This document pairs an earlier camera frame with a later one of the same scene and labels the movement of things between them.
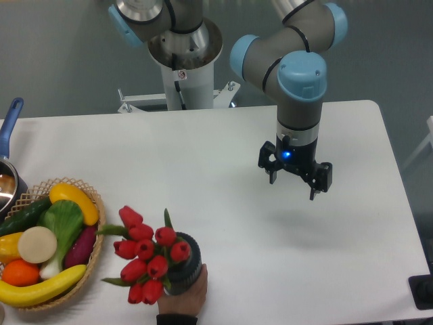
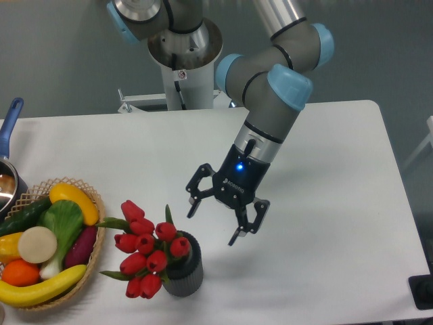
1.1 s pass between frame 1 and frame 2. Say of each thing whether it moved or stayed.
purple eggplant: stayed
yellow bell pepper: stayed
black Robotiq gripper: moved
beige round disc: stayed
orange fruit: stayed
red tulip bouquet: moved
